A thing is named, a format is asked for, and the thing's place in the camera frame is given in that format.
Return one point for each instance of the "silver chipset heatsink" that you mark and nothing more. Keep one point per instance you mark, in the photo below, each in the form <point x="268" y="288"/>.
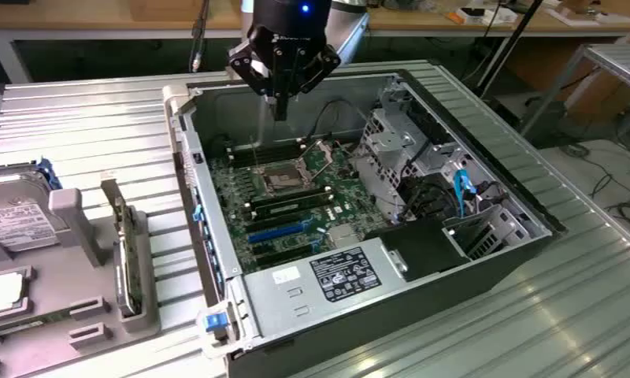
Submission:
<point x="343" y="237"/>

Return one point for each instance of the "green graphics card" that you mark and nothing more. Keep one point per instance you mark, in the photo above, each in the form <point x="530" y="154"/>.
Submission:
<point x="126" y="244"/>

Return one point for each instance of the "installed RAM stick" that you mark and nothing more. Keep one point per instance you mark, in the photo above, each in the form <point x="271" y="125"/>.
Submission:
<point x="294" y="205"/>

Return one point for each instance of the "black plastic shroud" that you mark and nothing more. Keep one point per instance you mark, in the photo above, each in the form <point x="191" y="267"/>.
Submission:
<point x="420" y="248"/>

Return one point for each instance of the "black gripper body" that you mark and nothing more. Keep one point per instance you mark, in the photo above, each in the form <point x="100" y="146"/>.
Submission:
<point x="290" y="23"/>

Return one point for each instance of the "grey parts rack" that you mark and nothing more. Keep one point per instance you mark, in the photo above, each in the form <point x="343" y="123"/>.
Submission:
<point x="58" y="283"/>

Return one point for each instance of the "black box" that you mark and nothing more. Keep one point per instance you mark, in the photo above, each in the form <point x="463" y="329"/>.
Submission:
<point x="536" y="110"/>

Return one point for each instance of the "white papers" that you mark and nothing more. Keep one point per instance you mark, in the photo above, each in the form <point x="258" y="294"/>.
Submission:
<point x="572" y="17"/>

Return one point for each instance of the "black RAM slot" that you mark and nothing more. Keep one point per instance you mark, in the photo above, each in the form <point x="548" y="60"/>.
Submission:
<point x="268" y="159"/>
<point x="266" y="151"/>
<point x="286" y="195"/>
<point x="290" y="201"/>
<point x="264" y="147"/>
<point x="267" y="155"/>
<point x="288" y="198"/>

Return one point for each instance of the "silver power supply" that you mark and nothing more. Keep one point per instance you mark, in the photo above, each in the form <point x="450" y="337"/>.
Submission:
<point x="279" y="299"/>

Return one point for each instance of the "wooden desk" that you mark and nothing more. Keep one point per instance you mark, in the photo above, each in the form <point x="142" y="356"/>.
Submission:
<point x="111" y="15"/>

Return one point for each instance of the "silver hard disk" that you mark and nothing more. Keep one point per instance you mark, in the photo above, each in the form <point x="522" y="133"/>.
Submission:
<point x="11" y="220"/>

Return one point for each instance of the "green RAM stick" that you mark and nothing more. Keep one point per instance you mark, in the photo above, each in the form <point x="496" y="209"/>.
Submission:
<point x="22" y="325"/>

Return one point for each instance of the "green motherboard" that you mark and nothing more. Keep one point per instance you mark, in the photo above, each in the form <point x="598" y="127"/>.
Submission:
<point x="342" y="189"/>

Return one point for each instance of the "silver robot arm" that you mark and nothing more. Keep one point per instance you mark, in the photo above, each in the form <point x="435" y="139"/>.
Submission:
<point x="350" y="27"/>

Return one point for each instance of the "black pole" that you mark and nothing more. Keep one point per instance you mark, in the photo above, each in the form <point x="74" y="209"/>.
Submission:
<point x="507" y="39"/>

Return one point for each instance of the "thin locking lever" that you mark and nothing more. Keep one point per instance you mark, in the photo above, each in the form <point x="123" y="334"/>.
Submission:
<point x="255" y="157"/>

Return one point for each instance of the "metal frame table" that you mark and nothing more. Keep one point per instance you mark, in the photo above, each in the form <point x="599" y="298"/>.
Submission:
<point x="620" y="59"/>

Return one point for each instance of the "silver disk bay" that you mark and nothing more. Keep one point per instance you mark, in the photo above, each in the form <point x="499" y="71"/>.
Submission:
<point x="483" y="236"/>

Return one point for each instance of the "metal socket cover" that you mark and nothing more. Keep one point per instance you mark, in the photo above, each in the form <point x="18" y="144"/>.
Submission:
<point x="320" y="151"/>

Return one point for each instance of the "blue case latch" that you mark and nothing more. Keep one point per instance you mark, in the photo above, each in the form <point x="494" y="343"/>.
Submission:
<point x="214" y="319"/>

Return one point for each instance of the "CPU socket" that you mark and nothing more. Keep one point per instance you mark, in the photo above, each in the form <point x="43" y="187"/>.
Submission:
<point x="282" y="179"/>

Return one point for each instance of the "blue expansion slot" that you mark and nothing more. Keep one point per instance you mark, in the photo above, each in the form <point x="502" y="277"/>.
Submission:
<point x="274" y="233"/>

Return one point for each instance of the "silver drive cage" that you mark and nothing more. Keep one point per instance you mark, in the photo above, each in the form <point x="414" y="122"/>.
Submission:
<point x="388" y="157"/>

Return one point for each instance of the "open black PC case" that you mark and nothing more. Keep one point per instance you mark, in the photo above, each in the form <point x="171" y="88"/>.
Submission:
<point x="504" y="165"/>

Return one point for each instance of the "orange white box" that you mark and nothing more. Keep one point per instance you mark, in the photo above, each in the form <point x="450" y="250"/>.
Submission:
<point x="472" y="16"/>

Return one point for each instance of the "black expansion slot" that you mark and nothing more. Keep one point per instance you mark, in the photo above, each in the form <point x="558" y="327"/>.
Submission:
<point x="283" y="249"/>
<point x="271" y="225"/>
<point x="286" y="260"/>

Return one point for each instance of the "cardboard box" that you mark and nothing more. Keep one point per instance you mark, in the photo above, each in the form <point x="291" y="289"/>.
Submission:
<point x="604" y="98"/>

